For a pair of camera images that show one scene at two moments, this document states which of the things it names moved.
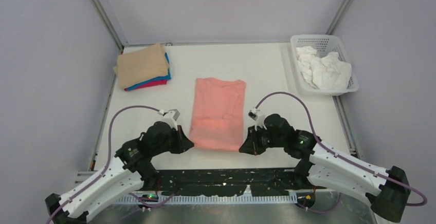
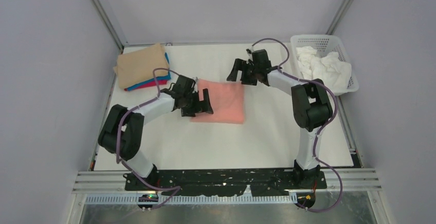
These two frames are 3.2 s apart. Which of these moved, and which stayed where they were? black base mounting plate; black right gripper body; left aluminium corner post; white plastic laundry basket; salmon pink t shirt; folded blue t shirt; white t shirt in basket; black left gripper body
Moved: black left gripper body; salmon pink t shirt; black right gripper body
Stayed: black base mounting plate; white t shirt in basket; left aluminium corner post; white plastic laundry basket; folded blue t shirt
